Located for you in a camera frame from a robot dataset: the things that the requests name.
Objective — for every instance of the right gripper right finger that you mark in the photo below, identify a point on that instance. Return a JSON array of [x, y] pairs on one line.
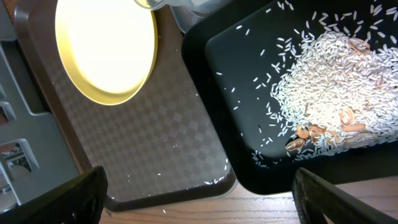
[[317, 201]]

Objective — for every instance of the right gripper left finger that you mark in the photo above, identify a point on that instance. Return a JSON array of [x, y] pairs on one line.
[[80, 200]]

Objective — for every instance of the yellow plate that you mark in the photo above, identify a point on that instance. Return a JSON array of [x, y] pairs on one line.
[[107, 48]]

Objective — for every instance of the grey dishwasher rack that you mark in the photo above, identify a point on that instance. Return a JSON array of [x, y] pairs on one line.
[[34, 155]]

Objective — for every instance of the black waste tray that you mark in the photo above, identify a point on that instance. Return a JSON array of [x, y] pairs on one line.
[[231, 56]]

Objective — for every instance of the dark brown serving tray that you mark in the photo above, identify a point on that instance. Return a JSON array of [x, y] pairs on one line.
[[159, 147]]

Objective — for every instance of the rice and food scraps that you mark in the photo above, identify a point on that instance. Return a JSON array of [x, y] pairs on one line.
[[339, 93]]

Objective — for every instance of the clear plastic bin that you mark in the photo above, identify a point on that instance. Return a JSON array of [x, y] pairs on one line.
[[186, 12]]

